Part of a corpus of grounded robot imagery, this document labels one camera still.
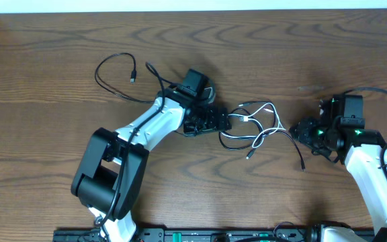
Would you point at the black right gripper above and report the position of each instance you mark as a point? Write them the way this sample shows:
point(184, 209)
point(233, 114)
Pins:
point(302, 134)

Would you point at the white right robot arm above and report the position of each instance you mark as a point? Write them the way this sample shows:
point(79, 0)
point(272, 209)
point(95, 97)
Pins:
point(340, 128)

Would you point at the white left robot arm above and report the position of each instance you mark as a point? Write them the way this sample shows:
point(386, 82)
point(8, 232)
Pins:
point(110, 174)

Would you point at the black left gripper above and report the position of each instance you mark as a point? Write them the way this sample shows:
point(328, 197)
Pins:
point(213, 124)

